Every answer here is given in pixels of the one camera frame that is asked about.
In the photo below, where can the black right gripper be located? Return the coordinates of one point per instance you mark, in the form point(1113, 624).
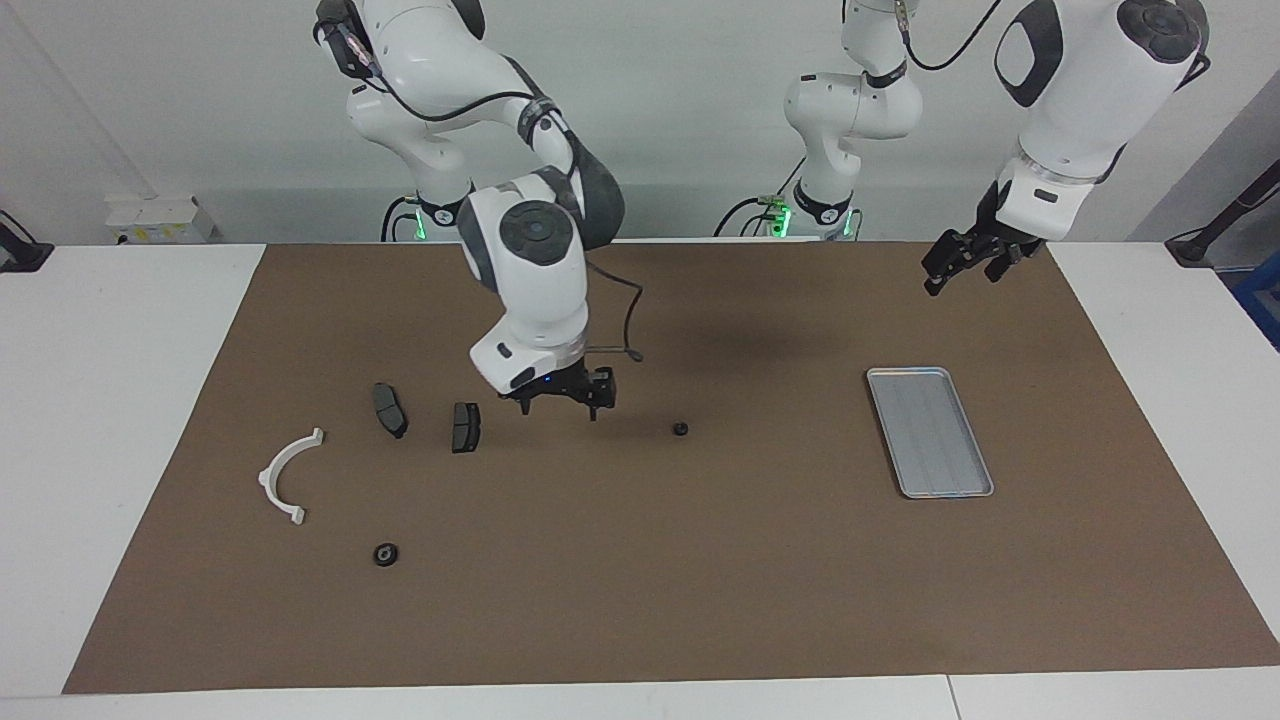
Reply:
point(560, 385)

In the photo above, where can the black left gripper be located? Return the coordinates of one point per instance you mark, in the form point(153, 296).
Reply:
point(1000, 245)

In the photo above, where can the large black bearing gear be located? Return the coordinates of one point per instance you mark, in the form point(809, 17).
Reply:
point(385, 554)

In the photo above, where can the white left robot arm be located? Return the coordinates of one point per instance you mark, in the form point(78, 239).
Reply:
point(1070, 100)

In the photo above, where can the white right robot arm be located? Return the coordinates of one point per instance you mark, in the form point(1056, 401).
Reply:
point(530, 290)

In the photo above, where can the silver metal tray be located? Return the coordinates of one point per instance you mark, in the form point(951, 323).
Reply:
point(935, 450)

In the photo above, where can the short dark brake pad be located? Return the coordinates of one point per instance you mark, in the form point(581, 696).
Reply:
point(466, 428)

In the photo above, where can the long dark brake pad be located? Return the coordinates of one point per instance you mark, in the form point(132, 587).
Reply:
point(388, 408)

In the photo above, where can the brown table mat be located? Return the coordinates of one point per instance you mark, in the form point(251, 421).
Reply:
point(600, 580)

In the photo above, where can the black stand with pole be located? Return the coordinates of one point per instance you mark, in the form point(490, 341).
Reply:
point(1195, 245)

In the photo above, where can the blue crate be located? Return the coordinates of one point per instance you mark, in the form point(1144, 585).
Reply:
point(1262, 300)

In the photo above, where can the white socket box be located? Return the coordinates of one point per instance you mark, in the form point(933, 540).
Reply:
point(160, 220)

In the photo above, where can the white semicircular bracket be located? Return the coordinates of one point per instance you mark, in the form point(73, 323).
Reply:
point(266, 480)

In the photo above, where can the black clamp mount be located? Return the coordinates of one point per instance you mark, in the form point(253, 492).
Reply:
point(20, 250)

